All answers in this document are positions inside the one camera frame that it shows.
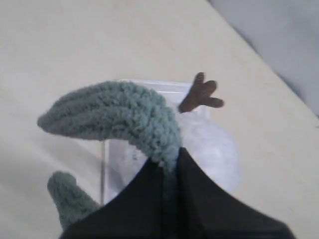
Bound white plush snowman toy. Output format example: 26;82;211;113
115;73;239;192

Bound white backdrop curtain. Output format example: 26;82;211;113
210;0;319;115

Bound green knitted scarf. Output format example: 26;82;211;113
37;81;181;233

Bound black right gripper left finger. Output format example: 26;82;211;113
58;158;166;239

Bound white rectangular plastic tray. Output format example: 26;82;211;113
100;79;191;204

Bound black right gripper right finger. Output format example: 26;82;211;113
167;148;291;239

